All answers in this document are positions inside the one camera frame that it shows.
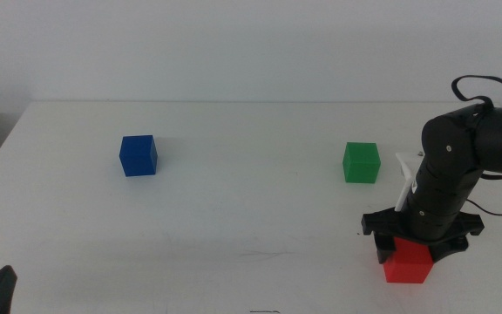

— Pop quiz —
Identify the blue cube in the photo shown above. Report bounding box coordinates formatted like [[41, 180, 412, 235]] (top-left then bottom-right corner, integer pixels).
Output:
[[119, 134, 159, 178]]

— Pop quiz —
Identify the red cube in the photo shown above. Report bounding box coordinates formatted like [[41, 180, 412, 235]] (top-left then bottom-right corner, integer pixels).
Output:
[[383, 237, 435, 284]]

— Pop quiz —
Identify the green cube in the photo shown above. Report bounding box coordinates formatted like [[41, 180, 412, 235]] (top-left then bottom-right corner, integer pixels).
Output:
[[342, 141, 382, 184]]

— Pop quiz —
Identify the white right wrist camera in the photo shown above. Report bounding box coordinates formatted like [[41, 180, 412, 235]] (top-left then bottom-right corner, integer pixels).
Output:
[[393, 151, 424, 213]]

